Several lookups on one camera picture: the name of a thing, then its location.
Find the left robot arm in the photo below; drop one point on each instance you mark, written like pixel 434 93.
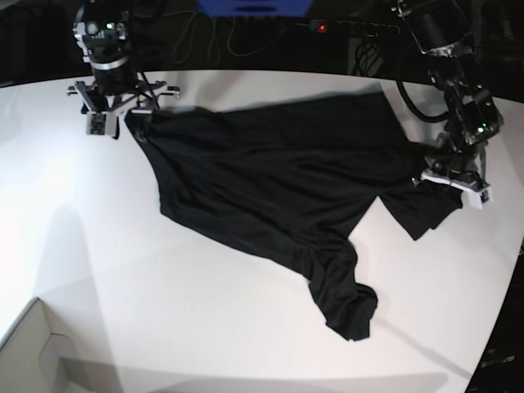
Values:
pixel 441 33

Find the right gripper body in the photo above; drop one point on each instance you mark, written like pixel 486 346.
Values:
pixel 143 99

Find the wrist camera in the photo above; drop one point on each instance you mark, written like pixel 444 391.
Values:
pixel 103 124
pixel 477 199

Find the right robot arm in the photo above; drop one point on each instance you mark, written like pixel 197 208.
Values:
pixel 102 31

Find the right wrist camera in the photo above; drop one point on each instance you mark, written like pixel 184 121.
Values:
pixel 103 124

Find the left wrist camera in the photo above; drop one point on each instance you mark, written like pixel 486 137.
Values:
pixel 477 199

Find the blue box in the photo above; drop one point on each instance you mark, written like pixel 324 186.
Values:
pixel 238 8

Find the white cardboard box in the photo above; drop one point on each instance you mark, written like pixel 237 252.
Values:
pixel 34 358

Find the black power strip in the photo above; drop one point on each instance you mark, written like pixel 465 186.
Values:
pixel 353 27

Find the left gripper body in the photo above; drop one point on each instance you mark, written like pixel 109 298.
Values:
pixel 458 166

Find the black t-shirt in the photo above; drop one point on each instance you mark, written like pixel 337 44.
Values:
pixel 290 181

